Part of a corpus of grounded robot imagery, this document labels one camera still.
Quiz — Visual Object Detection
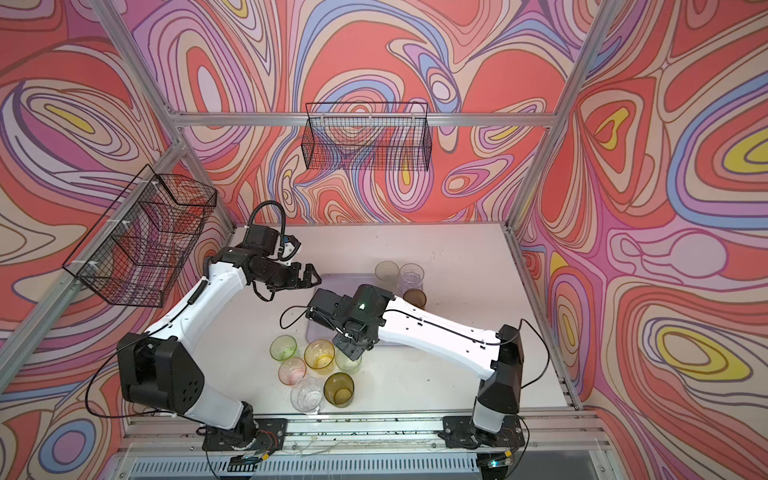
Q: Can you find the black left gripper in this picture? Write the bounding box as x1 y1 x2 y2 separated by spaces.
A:
256 261 323 292

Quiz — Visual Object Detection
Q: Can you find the olive dark glass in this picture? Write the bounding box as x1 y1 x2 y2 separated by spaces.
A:
323 372 355 408

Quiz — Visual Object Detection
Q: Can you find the large pale green glass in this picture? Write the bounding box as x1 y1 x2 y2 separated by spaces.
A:
374 260 400 292

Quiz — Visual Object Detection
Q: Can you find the amber brown glass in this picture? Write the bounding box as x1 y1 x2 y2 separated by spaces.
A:
403 288 427 309

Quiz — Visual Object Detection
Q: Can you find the clear glass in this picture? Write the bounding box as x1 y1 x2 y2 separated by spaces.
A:
290 378 324 415
397 263 425 293

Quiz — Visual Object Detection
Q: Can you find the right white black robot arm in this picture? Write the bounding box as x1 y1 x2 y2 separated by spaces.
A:
325 284 524 435

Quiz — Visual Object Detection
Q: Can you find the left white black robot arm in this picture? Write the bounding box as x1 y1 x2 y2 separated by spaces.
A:
117 247 322 443

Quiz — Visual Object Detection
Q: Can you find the lavender rectangular plastic tray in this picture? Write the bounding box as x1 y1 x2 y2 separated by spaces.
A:
306 273 402 343

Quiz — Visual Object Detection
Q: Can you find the pale green small glass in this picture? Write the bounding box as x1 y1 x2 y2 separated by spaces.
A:
335 352 362 375

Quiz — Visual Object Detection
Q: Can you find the yellow glass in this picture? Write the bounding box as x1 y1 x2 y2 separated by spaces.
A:
304 339 336 375

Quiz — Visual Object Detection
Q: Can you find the pink glass left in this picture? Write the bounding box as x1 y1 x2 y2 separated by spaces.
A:
278 357 307 386

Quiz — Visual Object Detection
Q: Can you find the bright green glass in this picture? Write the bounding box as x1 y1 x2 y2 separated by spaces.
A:
269 335 298 362

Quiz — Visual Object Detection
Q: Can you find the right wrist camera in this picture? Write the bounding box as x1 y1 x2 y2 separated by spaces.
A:
306 288 352 332

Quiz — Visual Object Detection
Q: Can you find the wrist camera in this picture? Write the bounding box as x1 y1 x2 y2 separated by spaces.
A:
306 288 352 332
240 225 301 262

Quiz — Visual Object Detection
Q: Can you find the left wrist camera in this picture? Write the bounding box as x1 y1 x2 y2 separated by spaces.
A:
240 225 301 262

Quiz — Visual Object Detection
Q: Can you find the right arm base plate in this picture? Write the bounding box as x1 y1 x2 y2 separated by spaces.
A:
436 415 526 451

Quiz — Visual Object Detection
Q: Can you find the black wire basket back wall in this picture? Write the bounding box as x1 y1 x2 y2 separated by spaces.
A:
301 101 432 172

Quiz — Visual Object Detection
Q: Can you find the black wire basket wall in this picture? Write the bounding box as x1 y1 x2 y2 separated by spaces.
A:
62 165 217 308
301 101 432 172

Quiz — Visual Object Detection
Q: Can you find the black wire basket left wall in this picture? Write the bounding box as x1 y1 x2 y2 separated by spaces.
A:
62 165 217 308

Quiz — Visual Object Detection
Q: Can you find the aluminium front rail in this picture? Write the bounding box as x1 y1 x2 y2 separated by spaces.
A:
119 409 613 455

